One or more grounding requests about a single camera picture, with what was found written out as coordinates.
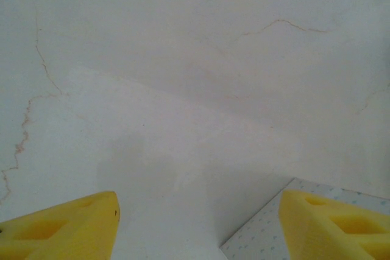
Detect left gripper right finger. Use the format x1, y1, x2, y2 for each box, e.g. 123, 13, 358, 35
279, 189, 390, 260

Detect paper bag with animal print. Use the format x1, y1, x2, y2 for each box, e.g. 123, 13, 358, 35
219, 177, 390, 260

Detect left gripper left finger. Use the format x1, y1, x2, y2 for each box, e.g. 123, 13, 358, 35
0, 191, 120, 260

